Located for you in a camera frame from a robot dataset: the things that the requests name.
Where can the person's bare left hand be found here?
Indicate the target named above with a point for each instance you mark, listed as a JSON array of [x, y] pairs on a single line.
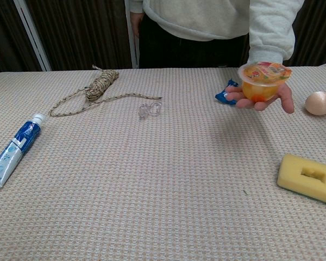
[[286, 98]]

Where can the person's bare right hand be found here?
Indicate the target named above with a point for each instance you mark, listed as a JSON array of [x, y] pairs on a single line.
[[136, 24]]

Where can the orange fruit jelly cup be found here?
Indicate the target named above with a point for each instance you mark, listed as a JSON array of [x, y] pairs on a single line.
[[259, 88]]

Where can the beige egg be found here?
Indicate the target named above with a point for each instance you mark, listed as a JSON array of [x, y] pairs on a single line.
[[319, 103]]

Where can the person in grey sweatshirt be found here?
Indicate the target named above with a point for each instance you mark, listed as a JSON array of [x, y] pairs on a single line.
[[195, 30]]

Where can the blue snack wrapper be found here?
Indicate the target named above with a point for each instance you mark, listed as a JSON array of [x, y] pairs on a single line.
[[225, 94]]

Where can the person's grey sweatshirt left sleeve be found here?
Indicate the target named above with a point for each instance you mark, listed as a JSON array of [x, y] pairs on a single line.
[[271, 30]]

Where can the yellow sponge with rectangular hole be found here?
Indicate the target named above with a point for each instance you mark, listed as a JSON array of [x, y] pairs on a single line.
[[296, 174]]

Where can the clear plastic clip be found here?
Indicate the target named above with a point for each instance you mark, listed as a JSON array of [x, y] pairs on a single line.
[[149, 110]]

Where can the beige woven tablecloth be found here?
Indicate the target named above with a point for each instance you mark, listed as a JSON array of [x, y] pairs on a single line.
[[152, 176]]

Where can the blue and white toothpaste tube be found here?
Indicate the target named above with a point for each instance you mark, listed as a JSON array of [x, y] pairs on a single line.
[[12, 152]]

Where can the white metal frame post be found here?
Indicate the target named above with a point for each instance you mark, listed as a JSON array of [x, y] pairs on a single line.
[[32, 34], [131, 38]]

